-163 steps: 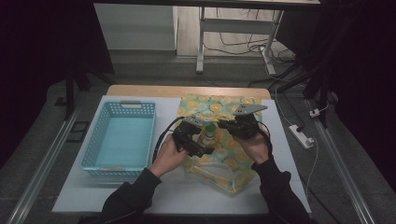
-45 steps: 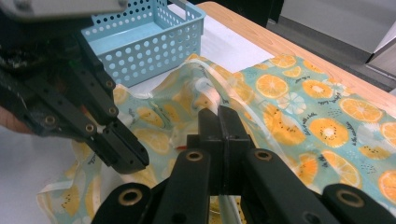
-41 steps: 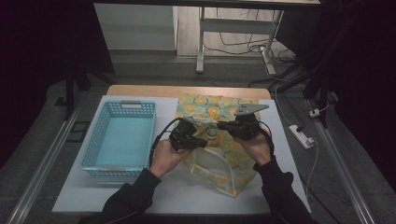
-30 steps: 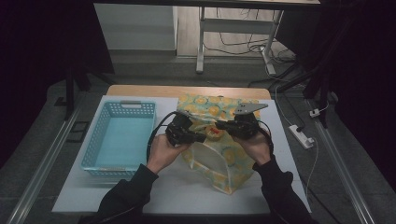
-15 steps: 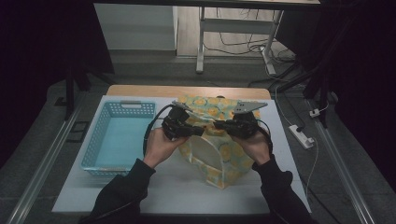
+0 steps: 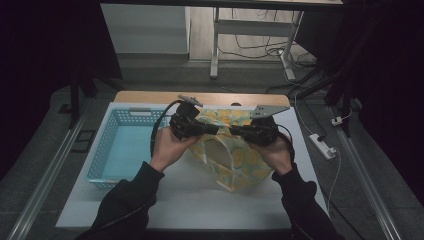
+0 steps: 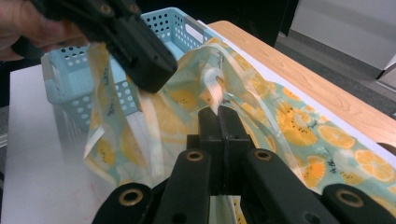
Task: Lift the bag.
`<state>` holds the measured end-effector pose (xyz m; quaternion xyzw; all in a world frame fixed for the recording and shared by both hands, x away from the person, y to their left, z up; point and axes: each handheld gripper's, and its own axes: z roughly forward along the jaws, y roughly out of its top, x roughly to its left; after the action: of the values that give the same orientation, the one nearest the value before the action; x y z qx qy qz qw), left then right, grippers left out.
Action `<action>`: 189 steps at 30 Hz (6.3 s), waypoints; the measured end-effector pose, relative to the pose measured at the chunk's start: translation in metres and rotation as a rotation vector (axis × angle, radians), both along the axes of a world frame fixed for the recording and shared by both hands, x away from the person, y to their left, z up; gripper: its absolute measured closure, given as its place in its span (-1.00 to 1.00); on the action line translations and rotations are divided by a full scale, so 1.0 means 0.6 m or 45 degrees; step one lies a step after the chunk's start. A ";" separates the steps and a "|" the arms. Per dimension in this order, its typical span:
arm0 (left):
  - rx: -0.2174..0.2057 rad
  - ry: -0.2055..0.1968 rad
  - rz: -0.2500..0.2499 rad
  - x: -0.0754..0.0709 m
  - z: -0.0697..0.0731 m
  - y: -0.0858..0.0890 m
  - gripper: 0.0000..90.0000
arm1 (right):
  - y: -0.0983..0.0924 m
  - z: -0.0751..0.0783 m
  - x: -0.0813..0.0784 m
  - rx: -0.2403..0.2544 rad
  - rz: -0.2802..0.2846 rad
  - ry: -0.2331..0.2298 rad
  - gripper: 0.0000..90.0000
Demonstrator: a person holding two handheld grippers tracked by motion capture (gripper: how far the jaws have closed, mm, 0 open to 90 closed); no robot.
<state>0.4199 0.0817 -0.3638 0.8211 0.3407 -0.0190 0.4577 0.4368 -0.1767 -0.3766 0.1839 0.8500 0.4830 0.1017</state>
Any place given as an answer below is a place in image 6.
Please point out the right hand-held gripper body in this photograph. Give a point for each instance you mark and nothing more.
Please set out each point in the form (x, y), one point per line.
(265, 131)

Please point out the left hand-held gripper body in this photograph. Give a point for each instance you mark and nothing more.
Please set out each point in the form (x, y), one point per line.
(185, 121)

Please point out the orange floral tote bag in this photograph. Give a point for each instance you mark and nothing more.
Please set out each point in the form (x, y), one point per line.
(233, 156)

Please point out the blue plastic basket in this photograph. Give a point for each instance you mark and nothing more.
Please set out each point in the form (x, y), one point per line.
(115, 156)

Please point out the person's right hand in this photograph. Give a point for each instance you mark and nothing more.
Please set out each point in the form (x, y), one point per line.
(276, 156)

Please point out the person's left hand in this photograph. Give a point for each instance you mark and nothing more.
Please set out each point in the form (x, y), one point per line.
(170, 148)

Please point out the white power strip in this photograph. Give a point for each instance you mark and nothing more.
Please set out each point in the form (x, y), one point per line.
(320, 145)

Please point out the small white adapter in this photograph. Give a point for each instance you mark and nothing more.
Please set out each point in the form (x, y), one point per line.
(337, 121)

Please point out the white foam board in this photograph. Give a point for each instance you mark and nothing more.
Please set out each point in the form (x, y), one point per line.
(200, 206)

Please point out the black metal stand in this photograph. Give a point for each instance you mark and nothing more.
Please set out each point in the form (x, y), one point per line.
(346, 110)
(74, 100)

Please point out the white cabinet panel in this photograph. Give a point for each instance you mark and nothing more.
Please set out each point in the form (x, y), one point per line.
(146, 30)

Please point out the black floor plate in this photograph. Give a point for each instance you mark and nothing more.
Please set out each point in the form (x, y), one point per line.
(84, 141)

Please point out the white desk frame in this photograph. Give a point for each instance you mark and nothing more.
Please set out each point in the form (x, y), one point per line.
(248, 27)

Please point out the aluminium floor rail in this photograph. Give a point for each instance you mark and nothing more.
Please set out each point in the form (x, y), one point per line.
(366, 180)
(46, 180)

